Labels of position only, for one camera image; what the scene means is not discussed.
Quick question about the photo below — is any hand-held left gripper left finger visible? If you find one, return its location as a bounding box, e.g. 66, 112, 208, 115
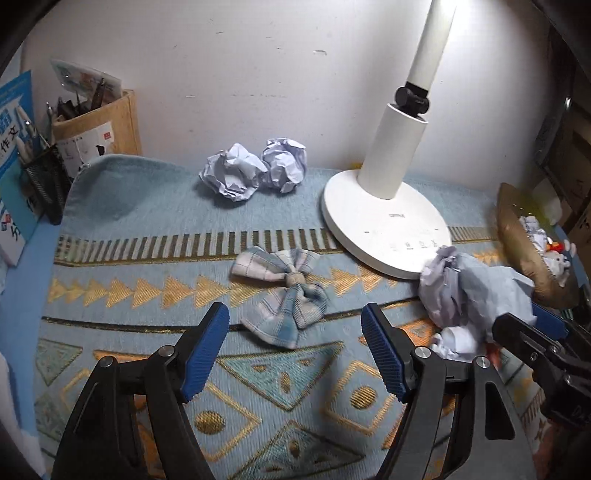
51, 302, 232, 480

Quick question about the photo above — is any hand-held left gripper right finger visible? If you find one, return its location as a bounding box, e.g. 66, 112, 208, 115
361, 302, 529, 480

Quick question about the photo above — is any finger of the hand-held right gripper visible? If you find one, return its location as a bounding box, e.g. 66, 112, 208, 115
492, 313, 561, 370
531, 303, 568, 340

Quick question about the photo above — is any bluish paper ball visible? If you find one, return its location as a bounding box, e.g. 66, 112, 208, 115
455, 265, 539, 342

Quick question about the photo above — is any white cat plush red bow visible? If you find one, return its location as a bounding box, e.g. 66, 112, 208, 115
542, 242, 578, 287

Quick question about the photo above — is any brown wicker bowl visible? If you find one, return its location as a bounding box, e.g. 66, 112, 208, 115
495, 182, 580, 309

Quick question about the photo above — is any blue plaid fabric bow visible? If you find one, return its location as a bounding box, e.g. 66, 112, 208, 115
231, 246, 329, 347

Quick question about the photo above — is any white tissue pack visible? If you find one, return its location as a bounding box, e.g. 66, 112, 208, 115
540, 178, 575, 227

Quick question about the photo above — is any white desk lamp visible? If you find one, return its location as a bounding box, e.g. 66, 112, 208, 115
322, 0, 458, 280

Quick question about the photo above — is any blue patterned woven mat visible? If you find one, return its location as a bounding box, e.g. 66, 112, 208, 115
34, 154, 573, 480

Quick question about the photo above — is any black mesh pen holder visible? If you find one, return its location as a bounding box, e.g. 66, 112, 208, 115
21, 143, 70, 225

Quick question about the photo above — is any round wooden pen holder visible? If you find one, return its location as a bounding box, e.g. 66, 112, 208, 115
51, 90, 143, 178

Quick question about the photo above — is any row of upright books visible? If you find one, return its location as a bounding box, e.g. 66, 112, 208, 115
0, 69, 44, 268

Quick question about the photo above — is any bundle of pens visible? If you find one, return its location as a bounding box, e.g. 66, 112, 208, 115
14, 104, 51, 160

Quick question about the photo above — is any bundle of dark markers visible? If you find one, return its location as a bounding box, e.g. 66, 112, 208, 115
55, 78, 109, 121

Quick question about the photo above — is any colourful printed card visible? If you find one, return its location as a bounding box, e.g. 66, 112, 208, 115
50, 58, 123, 100

